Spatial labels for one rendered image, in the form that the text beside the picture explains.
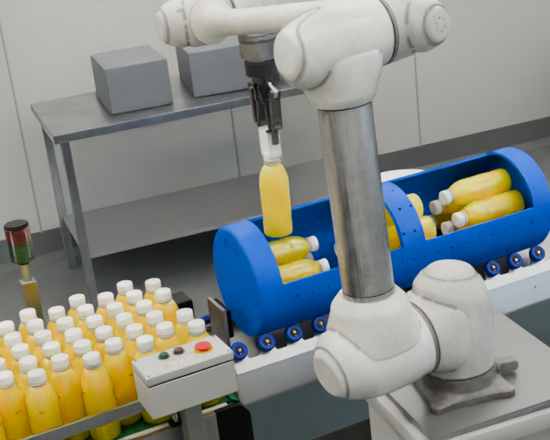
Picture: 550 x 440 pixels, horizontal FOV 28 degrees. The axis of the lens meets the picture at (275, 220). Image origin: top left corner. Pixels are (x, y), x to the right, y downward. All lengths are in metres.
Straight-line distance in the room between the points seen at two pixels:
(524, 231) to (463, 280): 0.81
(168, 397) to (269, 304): 0.40
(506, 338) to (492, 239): 0.47
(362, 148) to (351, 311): 0.31
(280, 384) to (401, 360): 0.68
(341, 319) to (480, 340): 0.31
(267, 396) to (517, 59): 4.47
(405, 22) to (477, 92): 4.82
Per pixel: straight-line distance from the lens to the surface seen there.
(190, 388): 2.37
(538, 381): 2.35
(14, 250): 2.87
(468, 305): 2.17
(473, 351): 2.22
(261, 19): 2.26
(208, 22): 2.34
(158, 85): 5.20
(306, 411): 2.83
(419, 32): 1.96
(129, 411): 2.50
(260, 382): 2.70
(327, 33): 1.88
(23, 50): 5.82
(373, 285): 2.05
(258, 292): 2.59
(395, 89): 6.51
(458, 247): 2.85
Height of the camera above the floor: 2.20
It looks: 21 degrees down
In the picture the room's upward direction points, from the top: 7 degrees counter-clockwise
